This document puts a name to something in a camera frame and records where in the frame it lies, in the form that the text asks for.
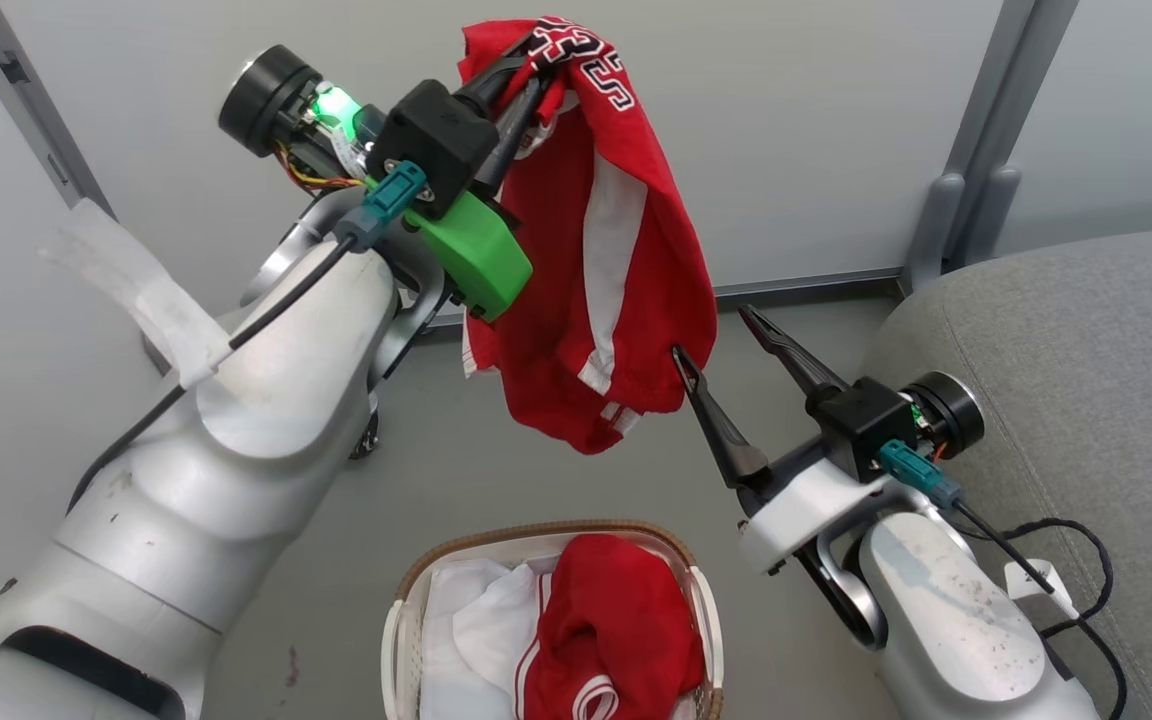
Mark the orange yellow wire bundle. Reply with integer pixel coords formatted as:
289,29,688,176
276,140,367,191

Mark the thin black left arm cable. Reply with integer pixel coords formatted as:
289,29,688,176
66,232,362,513

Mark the grey partition post with feet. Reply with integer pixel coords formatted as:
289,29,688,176
901,0,1079,296

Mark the white cable clip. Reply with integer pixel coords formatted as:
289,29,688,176
1003,558,1079,629

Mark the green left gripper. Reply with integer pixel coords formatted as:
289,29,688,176
219,38,579,323

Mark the red jersey with black lettering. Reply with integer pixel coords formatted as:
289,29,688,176
456,15,719,456

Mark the grey fabric sofa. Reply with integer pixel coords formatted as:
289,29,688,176
861,225,1152,720

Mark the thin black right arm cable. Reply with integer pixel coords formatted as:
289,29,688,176
951,498,1129,720

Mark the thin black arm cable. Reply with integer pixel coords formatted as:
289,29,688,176
951,498,1129,720
66,232,362,513

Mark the teal camera connector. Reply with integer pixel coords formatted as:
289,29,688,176
879,440,964,509
336,162,429,251

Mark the white wicker laundry basket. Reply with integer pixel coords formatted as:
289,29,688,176
381,518,727,720

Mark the white tape strip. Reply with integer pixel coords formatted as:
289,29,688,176
41,198,237,391

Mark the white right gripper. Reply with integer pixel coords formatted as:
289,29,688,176
672,305,984,573

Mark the teal left camera connector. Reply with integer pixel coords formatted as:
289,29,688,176
336,162,429,251

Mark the red garment with white stripes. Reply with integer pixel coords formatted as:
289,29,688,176
514,533,707,720

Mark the small black caster wheel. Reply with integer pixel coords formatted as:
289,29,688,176
348,405,383,461

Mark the teal right camera connector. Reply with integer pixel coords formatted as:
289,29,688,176
879,440,964,509

